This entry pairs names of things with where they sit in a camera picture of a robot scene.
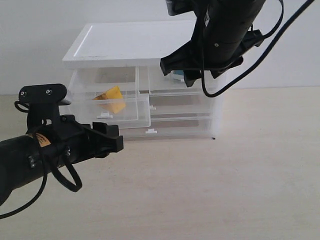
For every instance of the white blue tube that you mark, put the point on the white blue tube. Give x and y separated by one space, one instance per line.
178 75

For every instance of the yellow wedge block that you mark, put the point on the yellow wedge block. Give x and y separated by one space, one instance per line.
111 100

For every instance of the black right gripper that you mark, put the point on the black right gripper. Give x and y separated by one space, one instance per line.
221 45

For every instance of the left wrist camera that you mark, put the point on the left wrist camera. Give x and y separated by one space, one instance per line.
41 103

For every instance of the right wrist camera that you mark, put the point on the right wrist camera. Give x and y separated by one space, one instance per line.
178 7

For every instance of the clear drawer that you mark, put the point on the clear drawer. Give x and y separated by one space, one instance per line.
170 84
183 127
87 83
170 106

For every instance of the white plastic drawer cabinet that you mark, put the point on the white plastic drawer cabinet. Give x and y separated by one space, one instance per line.
134 44

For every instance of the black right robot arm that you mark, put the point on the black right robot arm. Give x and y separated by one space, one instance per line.
204 4

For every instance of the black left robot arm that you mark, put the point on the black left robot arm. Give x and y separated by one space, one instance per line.
16 172

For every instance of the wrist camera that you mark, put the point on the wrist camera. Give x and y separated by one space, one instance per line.
41 103
178 7

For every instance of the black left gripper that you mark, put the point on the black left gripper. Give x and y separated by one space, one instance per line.
57 137

